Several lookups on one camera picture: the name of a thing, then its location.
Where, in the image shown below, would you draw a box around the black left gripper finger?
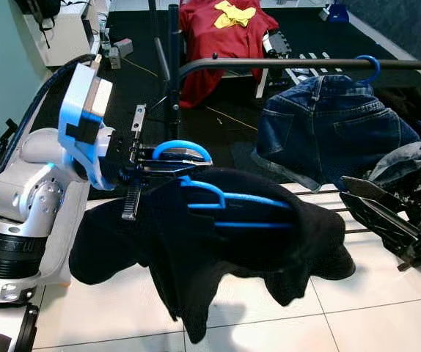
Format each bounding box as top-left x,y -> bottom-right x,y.
143,145 -> 210,165
142,163 -> 214,178

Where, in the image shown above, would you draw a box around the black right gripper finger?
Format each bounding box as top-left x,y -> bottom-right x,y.
340,194 -> 420,254
341,175 -> 420,221

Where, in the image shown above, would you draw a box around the blue plastic hanger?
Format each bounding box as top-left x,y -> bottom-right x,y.
152,139 -> 293,228

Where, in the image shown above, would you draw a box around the dark navy garment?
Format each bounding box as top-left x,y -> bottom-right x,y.
69,167 -> 356,344

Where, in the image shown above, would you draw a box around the blue hanger under shorts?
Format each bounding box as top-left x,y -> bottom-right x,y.
354,55 -> 381,84

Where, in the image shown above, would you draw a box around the blue denim shorts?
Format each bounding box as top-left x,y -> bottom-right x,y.
252,73 -> 421,191

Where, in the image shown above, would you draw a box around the small grey device box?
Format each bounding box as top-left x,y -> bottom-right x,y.
108,38 -> 133,70

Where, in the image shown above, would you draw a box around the red yellow-printed T-shirt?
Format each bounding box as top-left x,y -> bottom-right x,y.
179,0 -> 279,109

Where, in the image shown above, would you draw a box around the black metal clothes rack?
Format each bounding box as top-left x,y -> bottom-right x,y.
163,4 -> 421,243

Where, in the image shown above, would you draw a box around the white side cabinet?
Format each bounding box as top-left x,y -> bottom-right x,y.
21,0 -> 112,68

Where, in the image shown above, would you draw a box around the black backpack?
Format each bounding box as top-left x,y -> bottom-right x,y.
16,0 -> 61,26

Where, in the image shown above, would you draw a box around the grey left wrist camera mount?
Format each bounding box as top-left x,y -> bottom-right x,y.
56,61 -> 117,191

